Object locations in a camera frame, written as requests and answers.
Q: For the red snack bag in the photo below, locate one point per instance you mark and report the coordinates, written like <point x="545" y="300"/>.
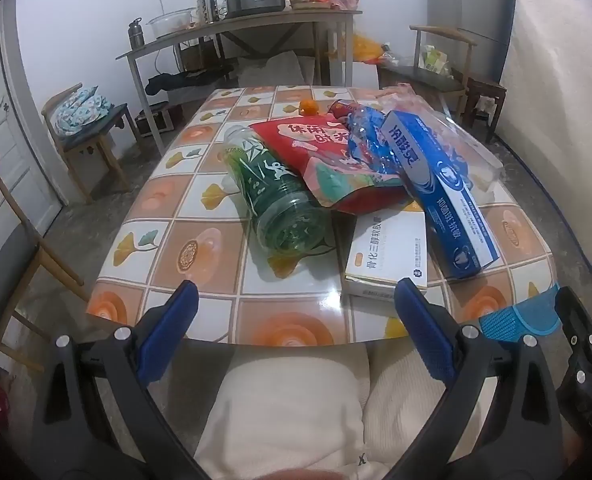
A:
<point x="321" y="160"/>

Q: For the yellow plastic bag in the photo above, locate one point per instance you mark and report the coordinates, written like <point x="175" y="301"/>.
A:
<point x="368" y="47"/>

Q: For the orange tangerine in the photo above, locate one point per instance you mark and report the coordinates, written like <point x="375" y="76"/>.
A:
<point x="307" y="107"/>

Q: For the green plastic bottle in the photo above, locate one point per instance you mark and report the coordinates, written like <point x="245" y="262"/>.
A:
<point x="276" y="195"/>

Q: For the wooden chair with cloth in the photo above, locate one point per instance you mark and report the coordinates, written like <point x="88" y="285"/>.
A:
<point x="96" y="127"/>

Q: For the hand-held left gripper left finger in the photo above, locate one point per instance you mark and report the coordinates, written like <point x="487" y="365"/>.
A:
<point x="173" y="320"/>

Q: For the brown cardboard box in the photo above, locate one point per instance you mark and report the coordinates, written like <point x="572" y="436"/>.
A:
<point x="198" y="57"/>

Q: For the wooden chair grey seat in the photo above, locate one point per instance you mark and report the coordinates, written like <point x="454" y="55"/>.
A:
<point x="16" y="260"/>

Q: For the clear glass bowl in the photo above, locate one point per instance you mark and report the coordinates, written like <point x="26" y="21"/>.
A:
<point x="171" y="24"/>

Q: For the dark wooden stool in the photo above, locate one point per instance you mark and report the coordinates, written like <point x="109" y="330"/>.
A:
<point x="485" y="90"/>

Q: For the blue mesh basket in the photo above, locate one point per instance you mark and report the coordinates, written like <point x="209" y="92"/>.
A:
<point x="515" y="317"/>

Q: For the green white packets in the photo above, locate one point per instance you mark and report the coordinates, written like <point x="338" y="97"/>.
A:
<point x="434" y="60"/>

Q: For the white sack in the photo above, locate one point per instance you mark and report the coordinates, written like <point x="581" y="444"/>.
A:
<point x="276" y="70"/>

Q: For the black clothing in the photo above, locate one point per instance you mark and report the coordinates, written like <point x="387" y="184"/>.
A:
<point x="176" y="82"/>

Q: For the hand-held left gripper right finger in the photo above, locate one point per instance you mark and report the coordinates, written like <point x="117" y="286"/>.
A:
<point x="420" y="320"/>

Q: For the grey tall panel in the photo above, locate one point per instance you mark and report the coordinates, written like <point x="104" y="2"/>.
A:
<point x="470" y="0"/>

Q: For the floral cloth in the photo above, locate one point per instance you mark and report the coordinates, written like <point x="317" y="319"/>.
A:
<point x="81" y="107"/>

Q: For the metal water bottle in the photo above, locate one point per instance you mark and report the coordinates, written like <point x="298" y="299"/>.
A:
<point x="136" y="35"/>

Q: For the white mattress blue edge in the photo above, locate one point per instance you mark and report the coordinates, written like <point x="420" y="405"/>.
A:
<point x="560" y="85"/>

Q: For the black case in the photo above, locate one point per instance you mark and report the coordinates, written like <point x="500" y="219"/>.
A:
<point x="158" y="120"/>

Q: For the wooden armchair dark seat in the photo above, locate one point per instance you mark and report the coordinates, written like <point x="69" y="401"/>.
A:
<point x="425" y="80"/>

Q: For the steel mug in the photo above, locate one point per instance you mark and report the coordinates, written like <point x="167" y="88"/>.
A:
<point x="210" y="9"/>

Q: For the blue toothpaste box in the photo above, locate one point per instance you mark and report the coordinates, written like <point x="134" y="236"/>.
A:
<point x="445" y="200"/>

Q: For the grey metal side table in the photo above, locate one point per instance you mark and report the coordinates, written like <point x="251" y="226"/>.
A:
<point x="256" y="22"/>

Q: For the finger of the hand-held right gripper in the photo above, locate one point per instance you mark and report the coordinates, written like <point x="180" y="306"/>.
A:
<point x="583" y="355"/>

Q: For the white medicine box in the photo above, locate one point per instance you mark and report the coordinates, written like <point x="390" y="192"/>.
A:
<point x="380" y="255"/>

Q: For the blue crinkled snack bag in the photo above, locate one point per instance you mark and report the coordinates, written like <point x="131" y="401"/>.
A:
<point x="370" y="145"/>

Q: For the leaf patterned tablecloth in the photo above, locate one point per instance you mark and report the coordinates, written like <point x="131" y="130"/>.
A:
<point x="201" y="250"/>

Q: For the white door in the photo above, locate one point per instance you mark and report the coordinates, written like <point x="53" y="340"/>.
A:
<point x="6" y="135"/>

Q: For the red drink can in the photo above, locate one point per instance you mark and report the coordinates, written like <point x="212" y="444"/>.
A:
<point x="341" y="108"/>

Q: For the white cabinet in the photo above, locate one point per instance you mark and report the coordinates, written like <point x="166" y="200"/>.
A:
<point x="365" y="74"/>

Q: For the clear plastic package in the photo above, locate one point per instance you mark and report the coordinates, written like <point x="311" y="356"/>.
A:
<point x="455" y="140"/>

